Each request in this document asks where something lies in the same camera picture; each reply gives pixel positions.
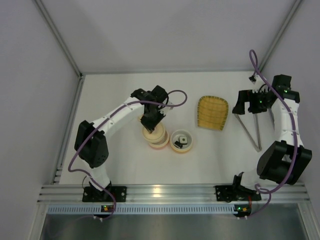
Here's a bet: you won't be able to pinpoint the cream lid pink label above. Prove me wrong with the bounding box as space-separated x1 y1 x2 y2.
142 122 166 144

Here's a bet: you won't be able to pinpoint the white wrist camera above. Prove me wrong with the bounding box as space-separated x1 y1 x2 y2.
157 106 173 117
249 74 269 93

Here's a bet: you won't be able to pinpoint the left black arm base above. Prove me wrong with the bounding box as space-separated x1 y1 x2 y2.
82 186 127 203

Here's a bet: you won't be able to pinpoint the metal tongs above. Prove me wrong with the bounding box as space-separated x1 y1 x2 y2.
233 113 262 153

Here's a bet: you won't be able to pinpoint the woven bamboo tray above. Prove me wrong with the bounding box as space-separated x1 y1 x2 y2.
197 95 229 131

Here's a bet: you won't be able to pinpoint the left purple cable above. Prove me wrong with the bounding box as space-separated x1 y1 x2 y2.
67 89 189 221

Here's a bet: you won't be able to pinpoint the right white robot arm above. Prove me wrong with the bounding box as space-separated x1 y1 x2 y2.
232 74 312 185

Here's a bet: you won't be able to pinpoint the green sushi roll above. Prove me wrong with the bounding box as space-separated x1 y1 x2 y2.
178 135 188 145

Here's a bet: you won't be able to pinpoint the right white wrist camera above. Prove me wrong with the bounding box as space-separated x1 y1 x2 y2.
249 74 269 93

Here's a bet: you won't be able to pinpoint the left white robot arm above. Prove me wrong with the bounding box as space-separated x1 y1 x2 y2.
74 85 169 195

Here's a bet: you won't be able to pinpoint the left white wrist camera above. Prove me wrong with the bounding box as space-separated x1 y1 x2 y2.
157 106 173 117

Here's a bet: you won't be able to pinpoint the pink bottom bowl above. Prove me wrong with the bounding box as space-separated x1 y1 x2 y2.
148 135 169 150

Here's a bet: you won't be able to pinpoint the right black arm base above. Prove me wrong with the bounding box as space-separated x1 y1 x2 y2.
214 185 262 203

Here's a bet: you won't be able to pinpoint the orange bottom bowl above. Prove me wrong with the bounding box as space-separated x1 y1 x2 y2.
169 129 194 154

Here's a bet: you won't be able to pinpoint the slotted cable duct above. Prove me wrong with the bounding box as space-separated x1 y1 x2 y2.
47 204 237 215

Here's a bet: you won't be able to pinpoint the aluminium front rail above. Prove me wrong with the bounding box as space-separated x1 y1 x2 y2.
37 183 310 204

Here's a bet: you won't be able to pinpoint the salmon sushi roll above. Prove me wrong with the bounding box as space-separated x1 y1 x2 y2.
174 141 183 149

